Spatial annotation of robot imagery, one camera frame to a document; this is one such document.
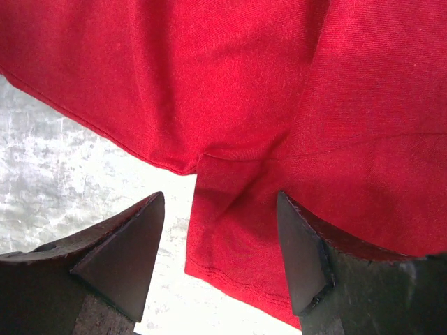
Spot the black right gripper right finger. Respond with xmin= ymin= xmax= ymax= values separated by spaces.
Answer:
xmin=277 ymin=192 xmax=446 ymax=334

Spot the red t shirt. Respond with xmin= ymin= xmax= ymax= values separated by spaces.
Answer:
xmin=1 ymin=1 xmax=446 ymax=327

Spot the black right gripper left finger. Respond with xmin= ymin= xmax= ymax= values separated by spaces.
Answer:
xmin=1 ymin=192 xmax=165 ymax=334

